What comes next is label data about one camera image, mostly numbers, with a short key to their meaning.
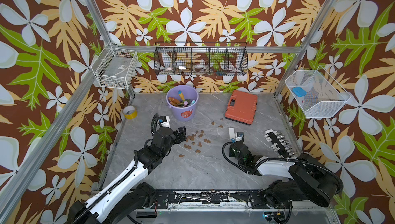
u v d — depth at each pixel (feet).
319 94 2.68
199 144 3.06
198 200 2.46
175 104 3.31
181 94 3.09
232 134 3.09
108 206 1.36
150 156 1.83
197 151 2.98
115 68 2.78
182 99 3.29
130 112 3.61
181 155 2.91
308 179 1.42
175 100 3.23
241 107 3.53
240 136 2.58
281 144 3.04
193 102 3.08
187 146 3.06
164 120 2.18
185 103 3.07
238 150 2.22
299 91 2.85
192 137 3.17
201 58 3.21
